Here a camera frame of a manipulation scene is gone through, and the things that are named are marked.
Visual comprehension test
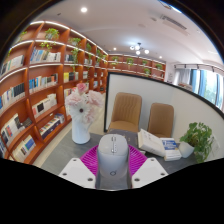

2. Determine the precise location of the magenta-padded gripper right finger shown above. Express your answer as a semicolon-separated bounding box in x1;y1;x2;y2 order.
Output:
127;144;169;189

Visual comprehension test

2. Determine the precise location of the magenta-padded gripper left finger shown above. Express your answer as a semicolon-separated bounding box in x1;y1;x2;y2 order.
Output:
58;144;101;190

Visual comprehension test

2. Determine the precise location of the white computer mouse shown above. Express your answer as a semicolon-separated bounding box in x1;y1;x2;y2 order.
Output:
96;133;130;178

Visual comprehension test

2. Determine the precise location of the thick white book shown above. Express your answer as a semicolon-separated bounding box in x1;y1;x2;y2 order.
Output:
137;128;167;158

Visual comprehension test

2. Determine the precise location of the white and blue book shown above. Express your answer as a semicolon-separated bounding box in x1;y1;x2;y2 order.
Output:
161;137;183;162

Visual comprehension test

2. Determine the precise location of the white jug vase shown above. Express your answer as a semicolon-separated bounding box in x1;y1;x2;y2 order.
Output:
71;118;91;145

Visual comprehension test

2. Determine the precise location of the tan upholstered chair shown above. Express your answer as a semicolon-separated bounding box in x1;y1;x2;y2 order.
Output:
146;102;175;139
107;91;143;133

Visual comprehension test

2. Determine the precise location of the green potted plant white pot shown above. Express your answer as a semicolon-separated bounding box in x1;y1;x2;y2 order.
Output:
178;121;215;164

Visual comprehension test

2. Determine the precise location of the pink and white flower bouquet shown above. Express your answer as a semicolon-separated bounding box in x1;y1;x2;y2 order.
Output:
64;82;105;126

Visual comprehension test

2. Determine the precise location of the long orange wooden shelf unit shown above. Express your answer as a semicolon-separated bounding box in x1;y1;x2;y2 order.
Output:
0;20;109;165

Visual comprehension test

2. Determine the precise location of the grey window curtain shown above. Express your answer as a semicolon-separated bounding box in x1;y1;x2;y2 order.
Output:
173;68;192;86

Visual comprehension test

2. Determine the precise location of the short orange wooden shelf unit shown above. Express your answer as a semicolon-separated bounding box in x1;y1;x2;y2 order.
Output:
107;53;167;81

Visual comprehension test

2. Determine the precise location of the multi-bulb ceiling lamp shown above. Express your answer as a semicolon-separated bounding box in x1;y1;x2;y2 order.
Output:
129;42;150;56

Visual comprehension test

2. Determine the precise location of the ceiling air vent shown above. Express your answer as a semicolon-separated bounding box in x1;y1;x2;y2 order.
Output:
159;13;188;32

